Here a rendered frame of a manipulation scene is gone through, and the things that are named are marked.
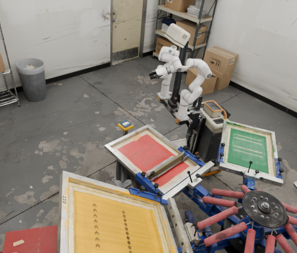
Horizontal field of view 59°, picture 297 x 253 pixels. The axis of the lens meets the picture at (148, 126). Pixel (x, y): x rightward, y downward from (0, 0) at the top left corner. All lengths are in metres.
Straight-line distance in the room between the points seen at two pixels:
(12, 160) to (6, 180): 0.36
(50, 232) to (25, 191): 1.77
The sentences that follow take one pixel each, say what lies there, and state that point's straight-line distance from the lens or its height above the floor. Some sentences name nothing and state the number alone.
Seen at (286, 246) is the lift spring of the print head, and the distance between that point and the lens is 2.05.
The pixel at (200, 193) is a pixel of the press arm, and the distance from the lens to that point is 2.31.
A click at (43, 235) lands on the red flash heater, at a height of 1.10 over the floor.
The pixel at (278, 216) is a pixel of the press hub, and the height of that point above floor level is 1.31.
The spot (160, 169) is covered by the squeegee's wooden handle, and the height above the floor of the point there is 1.05.
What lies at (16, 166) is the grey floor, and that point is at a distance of 4.03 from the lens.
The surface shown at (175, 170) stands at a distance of 2.52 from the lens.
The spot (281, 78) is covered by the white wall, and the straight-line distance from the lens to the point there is 5.85.
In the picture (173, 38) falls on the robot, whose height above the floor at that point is 1.94.
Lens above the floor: 2.77
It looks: 38 degrees down
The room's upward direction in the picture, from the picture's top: 7 degrees clockwise
